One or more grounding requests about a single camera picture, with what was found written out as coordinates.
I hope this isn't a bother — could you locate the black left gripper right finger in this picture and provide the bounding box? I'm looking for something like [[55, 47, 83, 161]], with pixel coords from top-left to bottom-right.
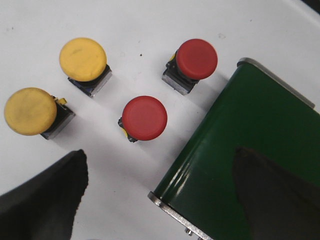
[[232, 147, 320, 240]]

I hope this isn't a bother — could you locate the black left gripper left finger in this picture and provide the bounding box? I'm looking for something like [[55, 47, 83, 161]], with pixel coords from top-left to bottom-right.
[[0, 149, 89, 240]]

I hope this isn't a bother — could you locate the red mushroom push button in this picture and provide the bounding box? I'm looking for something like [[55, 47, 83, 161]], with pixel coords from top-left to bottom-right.
[[161, 38, 218, 95], [118, 95, 168, 143]]

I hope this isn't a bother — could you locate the yellow mushroom push button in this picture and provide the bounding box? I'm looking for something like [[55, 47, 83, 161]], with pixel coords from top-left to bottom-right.
[[59, 37, 112, 98], [4, 87, 76, 140]]

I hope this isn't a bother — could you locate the green conveyor belt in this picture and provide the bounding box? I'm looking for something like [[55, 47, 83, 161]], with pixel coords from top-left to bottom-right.
[[148, 58, 320, 240]]

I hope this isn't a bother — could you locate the aluminium conveyor frame rail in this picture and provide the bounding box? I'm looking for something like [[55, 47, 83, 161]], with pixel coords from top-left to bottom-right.
[[148, 58, 320, 240]]

